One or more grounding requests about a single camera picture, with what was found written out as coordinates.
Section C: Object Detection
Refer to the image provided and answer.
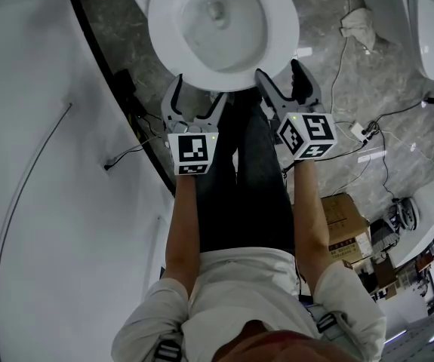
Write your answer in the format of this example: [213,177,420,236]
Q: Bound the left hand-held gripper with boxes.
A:
[160,72,228,177]

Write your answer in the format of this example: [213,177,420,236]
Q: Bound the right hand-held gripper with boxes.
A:
[254,58,339,162]

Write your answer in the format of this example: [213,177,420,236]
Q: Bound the white toilet with seat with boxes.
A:
[146,0,301,93]

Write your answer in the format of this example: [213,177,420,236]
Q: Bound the person's left forearm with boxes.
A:
[163,173,202,301]

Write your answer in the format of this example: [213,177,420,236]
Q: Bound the person's right forearm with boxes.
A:
[291,158,346,292]

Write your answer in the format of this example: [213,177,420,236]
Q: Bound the white toilet with square tank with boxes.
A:
[358,0,434,81]

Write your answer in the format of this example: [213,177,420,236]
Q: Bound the black box device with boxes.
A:
[112,68,137,103]

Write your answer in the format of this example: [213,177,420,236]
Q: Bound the white power strip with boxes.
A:
[349,122,368,143]

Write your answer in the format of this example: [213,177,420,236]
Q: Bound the crumpled white cloth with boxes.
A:
[339,8,377,54]

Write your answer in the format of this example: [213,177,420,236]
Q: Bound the person's dark jeans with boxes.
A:
[192,87,297,258]

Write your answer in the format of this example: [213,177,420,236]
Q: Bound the brown cardboard box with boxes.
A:
[320,192,372,267]

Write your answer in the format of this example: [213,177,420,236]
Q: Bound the grey wheeled device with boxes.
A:
[384,197,420,237]

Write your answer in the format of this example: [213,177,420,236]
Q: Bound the person's white shirt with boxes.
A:
[111,247,387,362]

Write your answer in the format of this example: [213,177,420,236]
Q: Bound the white display plinth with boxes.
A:
[393,175,434,268]

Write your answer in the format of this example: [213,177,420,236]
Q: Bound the person's chin and neck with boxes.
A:
[216,318,353,362]

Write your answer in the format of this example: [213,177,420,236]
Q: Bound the short black wall cable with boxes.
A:
[103,136,167,172]

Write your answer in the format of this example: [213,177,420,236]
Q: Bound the long thin black wall cable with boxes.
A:
[0,103,74,362]

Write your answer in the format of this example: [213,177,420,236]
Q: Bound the grey harness strap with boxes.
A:
[155,339,183,362]
[314,313,340,335]

